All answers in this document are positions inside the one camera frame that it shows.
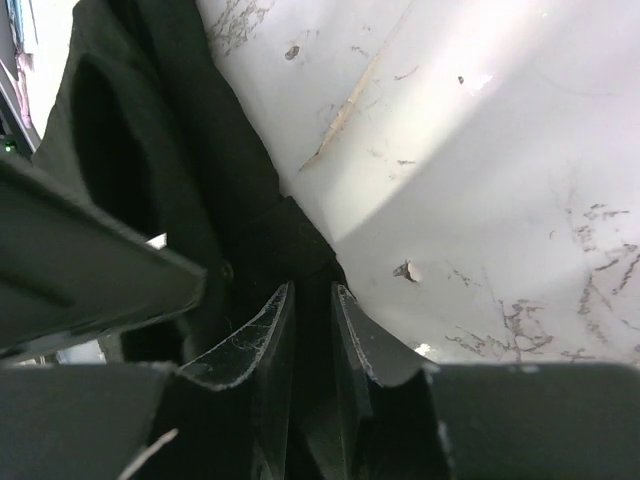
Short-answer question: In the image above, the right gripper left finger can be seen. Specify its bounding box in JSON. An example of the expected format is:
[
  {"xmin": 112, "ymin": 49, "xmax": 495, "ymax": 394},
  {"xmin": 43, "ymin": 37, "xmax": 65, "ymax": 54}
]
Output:
[{"xmin": 181, "ymin": 282, "xmax": 295, "ymax": 479}]

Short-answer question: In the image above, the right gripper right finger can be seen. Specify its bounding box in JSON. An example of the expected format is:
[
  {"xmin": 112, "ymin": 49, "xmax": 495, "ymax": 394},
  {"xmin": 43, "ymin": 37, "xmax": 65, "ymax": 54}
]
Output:
[{"xmin": 331, "ymin": 283, "xmax": 450, "ymax": 479}]

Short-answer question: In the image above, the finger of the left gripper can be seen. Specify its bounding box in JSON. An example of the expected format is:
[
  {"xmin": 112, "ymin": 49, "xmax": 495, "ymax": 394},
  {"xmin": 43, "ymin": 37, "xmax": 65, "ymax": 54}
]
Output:
[{"xmin": 1, "ymin": 154, "xmax": 205, "ymax": 358}]

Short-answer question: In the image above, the black long sleeve shirt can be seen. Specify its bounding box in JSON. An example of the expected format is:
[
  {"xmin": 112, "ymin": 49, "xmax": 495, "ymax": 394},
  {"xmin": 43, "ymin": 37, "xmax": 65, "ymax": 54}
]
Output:
[{"xmin": 29, "ymin": 0, "xmax": 346, "ymax": 480}]

